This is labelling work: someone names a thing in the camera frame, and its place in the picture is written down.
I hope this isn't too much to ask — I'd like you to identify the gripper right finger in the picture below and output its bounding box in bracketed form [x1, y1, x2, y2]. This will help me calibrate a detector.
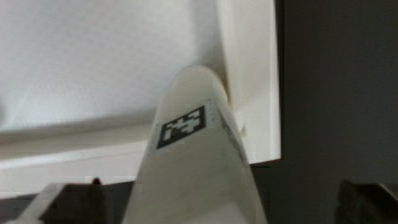
[334, 180, 398, 224]

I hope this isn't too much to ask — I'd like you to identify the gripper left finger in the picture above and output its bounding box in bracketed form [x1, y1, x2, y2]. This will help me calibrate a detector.
[14, 177, 130, 224]

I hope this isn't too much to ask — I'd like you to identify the white desk leg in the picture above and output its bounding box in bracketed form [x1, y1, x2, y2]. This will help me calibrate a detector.
[122, 66, 268, 224]

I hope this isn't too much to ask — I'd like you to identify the white desk top tray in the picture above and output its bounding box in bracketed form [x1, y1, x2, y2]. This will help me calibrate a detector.
[0, 0, 281, 162]

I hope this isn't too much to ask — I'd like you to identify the white front rail fence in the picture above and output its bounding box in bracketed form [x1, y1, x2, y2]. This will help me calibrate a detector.
[0, 154, 142, 199]

